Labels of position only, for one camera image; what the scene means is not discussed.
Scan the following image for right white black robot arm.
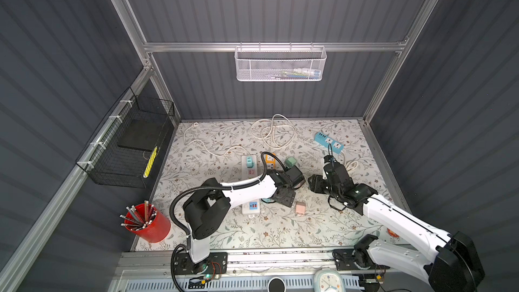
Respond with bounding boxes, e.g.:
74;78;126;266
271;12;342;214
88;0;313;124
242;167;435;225
308;155;485;291

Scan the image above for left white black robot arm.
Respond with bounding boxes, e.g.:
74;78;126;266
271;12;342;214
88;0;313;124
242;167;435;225
169;166;305;264

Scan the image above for orange power strip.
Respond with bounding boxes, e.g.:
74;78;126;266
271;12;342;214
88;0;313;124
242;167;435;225
264;154;277;170

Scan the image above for blue power strip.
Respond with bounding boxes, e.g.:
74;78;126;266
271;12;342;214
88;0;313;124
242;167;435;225
314;132;343;154

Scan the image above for white multicolour power strip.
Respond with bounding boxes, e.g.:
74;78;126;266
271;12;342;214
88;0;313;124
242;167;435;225
241;153;261;216

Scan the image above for pink plug adapter front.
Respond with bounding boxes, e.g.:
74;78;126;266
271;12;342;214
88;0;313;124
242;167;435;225
295;201;306;216

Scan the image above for floral table mat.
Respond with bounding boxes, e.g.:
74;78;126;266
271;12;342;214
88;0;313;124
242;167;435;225
154;116;398;250

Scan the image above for white analog clock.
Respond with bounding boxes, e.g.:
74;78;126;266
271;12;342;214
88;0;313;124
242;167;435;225
313;270;346;292

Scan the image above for black round knob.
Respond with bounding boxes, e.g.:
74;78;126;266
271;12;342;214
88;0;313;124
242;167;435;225
267;277;287;292

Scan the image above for markers in white basket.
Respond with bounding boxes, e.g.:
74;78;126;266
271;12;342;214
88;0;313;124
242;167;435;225
268;68;322;81

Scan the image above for yellow marker in basket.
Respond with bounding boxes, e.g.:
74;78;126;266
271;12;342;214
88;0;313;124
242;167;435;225
143;146;159;178

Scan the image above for red pencil cup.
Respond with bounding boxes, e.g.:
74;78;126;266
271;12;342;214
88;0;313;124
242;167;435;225
119;200;171;243

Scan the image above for black pad in basket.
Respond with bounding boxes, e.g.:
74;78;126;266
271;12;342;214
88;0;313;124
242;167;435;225
117;120;164;152

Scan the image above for blue strip white cable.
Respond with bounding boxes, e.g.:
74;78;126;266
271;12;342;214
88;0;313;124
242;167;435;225
342;151;362;173

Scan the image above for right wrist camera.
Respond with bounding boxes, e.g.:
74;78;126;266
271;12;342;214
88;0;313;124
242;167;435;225
323;155;335;172

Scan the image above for orange strip white cable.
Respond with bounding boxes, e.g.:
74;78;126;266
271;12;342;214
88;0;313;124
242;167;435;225
248;113;297;153

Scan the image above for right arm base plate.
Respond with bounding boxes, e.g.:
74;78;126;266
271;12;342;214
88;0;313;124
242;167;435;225
332;249;390;270

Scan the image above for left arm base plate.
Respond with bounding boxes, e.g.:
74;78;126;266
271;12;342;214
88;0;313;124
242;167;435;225
171;251;228;275

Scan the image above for white power strip cable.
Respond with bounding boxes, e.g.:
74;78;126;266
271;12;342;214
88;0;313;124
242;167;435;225
182;121;248;158

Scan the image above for white wire wall basket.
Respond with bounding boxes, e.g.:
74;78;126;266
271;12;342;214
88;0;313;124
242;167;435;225
234;45;327;82

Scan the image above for black wire wall basket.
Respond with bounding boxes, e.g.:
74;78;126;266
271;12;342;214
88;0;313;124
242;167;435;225
76;89;175;189

